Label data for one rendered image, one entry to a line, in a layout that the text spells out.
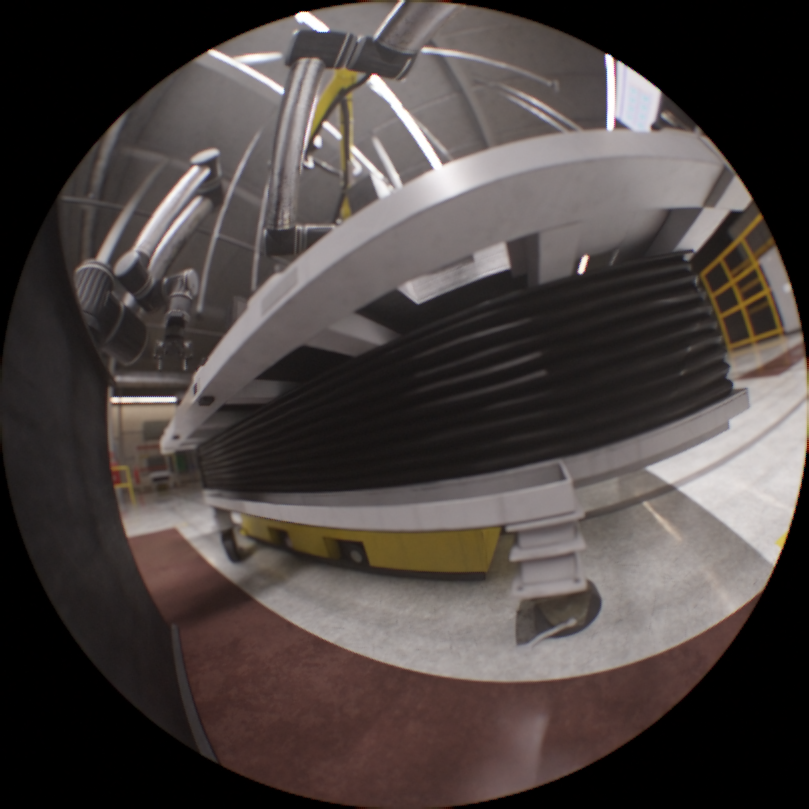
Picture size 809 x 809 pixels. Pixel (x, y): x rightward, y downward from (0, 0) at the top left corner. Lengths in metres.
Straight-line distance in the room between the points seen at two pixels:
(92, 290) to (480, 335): 1.15
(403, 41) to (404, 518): 1.16
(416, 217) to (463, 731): 0.77
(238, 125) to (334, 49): 9.46
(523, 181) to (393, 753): 0.84
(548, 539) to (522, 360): 0.33
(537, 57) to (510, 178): 11.32
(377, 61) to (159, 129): 10.28
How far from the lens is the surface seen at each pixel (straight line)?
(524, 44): 11.34
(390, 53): 0.94
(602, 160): 0.36
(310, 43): 0.94
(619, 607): 0.75
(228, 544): 1.60
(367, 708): 0.65
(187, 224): 1.44
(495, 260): 0.70
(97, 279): 1.06
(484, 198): 0.31
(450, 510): 0.41
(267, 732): 0.70
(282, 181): 0.88
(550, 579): 0.50
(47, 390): 0.59
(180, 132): 10.87
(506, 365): 0.51
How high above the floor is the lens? 0.55
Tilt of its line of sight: 6 degrees up
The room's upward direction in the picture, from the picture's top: 13 degrees counter-clockwise
